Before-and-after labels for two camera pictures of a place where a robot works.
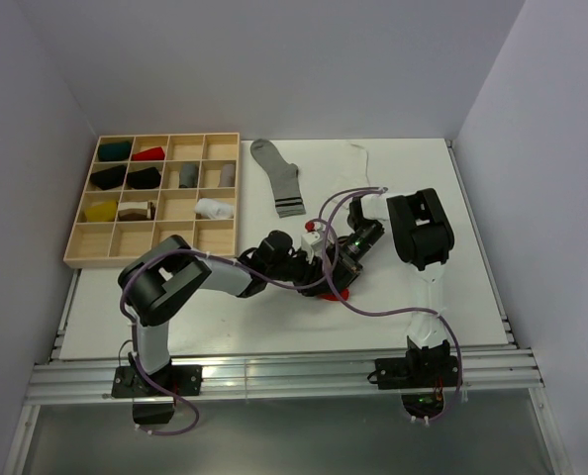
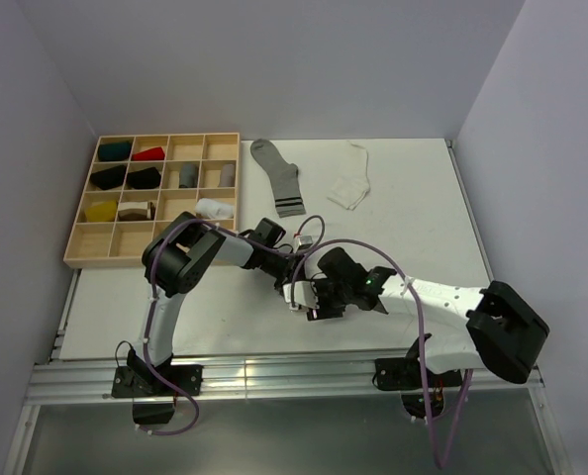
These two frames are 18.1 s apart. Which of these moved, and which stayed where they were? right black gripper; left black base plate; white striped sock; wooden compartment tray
Moved: right black gripper
Stayed: white striped sock; wooden compartment tray; left black base plate
